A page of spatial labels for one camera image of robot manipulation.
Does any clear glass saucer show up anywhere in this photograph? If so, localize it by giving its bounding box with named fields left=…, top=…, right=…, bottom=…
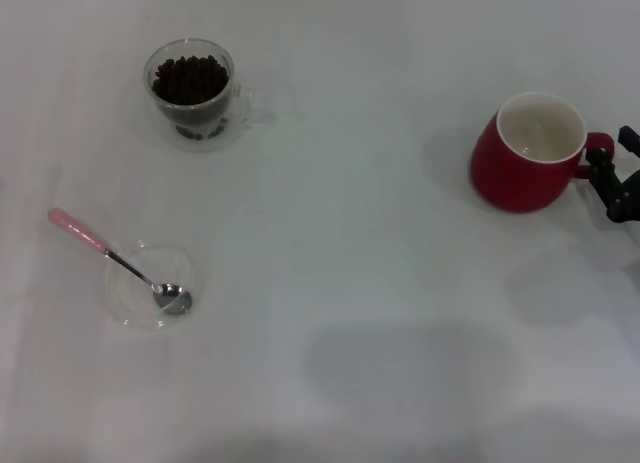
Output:
left=103, top=239, right=206, bottom=333

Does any glass cup with handle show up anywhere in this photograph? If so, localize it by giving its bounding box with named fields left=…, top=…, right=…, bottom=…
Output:
left=142, top=38, right=277, bottom=153

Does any pink handled metal spoon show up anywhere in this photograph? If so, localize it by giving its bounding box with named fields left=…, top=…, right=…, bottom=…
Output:
left=47, top=207, right=194, bottom=317

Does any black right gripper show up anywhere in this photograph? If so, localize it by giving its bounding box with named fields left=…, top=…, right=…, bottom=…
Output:
left=584, top=125, right=640, bottom=225

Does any dark coffee beans pile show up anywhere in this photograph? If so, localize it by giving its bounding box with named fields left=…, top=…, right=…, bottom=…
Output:
left=151, top=54, right=230, bottom=106

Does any red ceramic mug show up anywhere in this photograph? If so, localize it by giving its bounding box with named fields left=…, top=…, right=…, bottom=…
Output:
left=469, top=90, right=616, bottom=215

